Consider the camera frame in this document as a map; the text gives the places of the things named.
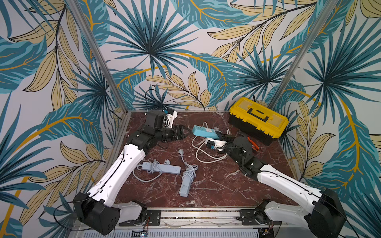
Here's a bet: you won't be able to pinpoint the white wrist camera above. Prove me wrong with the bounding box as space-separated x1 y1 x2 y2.
205 137 227 152
164 109 178 128

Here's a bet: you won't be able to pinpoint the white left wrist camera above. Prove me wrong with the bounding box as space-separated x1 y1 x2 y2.
164 109 178 128

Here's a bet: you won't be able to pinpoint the teal power strip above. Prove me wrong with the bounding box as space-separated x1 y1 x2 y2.
192 125 220 140

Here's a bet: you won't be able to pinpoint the orange handled pliers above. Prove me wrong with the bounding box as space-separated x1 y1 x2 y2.
247 137 260 151

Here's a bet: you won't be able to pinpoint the yellow black toolbox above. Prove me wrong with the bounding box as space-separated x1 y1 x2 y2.
229 97 289 146

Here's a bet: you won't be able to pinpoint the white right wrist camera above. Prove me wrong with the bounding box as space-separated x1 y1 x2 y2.
205 137 227 152

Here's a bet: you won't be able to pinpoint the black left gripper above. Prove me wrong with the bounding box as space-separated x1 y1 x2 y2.
155 123 192 142

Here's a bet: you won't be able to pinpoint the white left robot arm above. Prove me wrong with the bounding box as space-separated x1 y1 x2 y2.
73 109 186 236

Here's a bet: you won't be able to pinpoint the grey power strip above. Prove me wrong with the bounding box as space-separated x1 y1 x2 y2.
141 162 181 175
179 170 195 197

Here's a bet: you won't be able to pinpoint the grey cord of strip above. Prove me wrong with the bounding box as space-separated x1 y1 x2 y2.
178 148 199 180
132 159 172 182

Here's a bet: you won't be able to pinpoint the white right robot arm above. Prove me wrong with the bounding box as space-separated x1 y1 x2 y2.
215 133 347 238

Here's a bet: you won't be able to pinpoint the white cord of teal strip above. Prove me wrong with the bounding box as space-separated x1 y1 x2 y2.
190 121 231 164

